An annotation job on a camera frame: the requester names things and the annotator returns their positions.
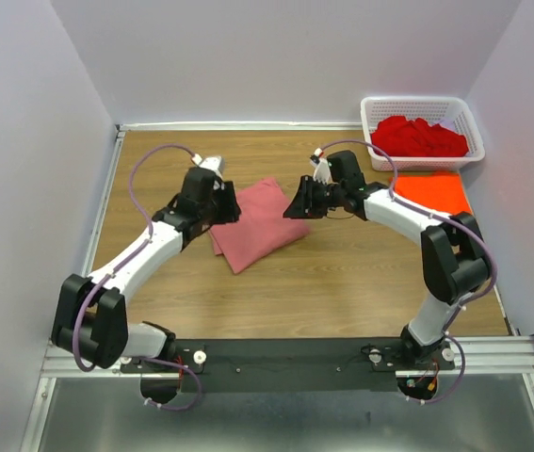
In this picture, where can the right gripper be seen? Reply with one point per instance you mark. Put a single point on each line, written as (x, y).
(302, 205)

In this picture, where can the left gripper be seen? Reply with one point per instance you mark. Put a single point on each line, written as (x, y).
(231, 212)

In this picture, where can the pink t-shirt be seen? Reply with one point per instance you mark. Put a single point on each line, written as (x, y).
(261, 228)

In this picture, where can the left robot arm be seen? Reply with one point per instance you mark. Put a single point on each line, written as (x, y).
(91, 318)

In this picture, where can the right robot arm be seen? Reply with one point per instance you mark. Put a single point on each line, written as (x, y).
(455, 261)

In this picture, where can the red t-shirt in basket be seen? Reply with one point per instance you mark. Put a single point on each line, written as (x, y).
(400, 137)

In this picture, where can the folded orange t-shirt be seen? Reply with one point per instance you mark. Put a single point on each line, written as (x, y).
(442, 191)

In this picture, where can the lavender garment in basket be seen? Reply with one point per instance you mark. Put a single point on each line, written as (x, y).
(449, 125)

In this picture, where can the white plastic laundry basket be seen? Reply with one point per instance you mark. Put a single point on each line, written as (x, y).
(433, 109)

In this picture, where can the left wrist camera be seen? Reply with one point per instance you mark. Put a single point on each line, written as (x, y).
(214, 163)

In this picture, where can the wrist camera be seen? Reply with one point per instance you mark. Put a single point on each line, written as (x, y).
(214, 163)
(322, 172)

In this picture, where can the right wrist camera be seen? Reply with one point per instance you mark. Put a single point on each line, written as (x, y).
(322, 172)

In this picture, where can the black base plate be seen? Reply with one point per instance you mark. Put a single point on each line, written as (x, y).
(305, 365)

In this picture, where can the aluminium front rail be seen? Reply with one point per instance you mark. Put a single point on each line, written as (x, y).
(492, 355)

